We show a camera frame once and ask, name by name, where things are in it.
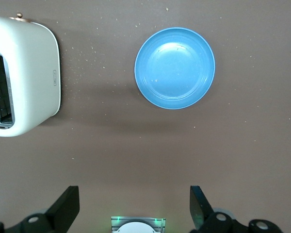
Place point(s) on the blue plate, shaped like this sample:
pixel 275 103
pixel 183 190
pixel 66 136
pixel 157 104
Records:
pixel 174 68

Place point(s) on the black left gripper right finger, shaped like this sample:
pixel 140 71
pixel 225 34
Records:
pixel 201 216

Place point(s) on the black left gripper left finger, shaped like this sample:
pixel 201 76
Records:
pixel 63 208

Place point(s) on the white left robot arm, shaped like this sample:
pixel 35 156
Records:
pixel 137 229

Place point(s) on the white toaster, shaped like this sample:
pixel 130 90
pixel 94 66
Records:
pixel 34 72

